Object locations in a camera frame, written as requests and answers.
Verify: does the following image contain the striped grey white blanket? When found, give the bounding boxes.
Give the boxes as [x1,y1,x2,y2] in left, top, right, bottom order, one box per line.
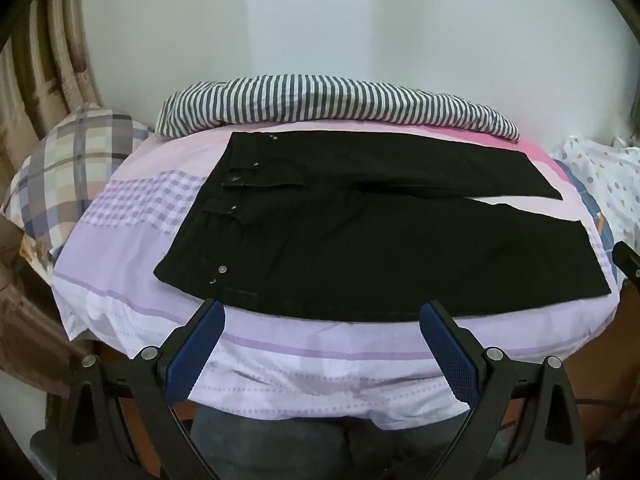
[156,75,520,142]

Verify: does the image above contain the plaid pillow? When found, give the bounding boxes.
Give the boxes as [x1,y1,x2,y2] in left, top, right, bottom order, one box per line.
[1,103,153,259]

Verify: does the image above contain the brown patterned curtain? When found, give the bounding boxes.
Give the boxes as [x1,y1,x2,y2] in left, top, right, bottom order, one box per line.
[1,0,98,398]

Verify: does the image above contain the blue patterned sheet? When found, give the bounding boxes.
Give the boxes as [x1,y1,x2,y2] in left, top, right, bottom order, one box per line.
[555,159,620,283]

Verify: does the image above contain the dark jeans legs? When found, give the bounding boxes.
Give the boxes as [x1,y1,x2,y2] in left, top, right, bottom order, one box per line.
[188,404,402,480]

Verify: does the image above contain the dotted white cloth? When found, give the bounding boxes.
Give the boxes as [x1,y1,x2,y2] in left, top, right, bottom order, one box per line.
[551,136,640,252]

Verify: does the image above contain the black pants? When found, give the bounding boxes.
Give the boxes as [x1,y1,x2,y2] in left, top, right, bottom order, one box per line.
[154,131,610,323]

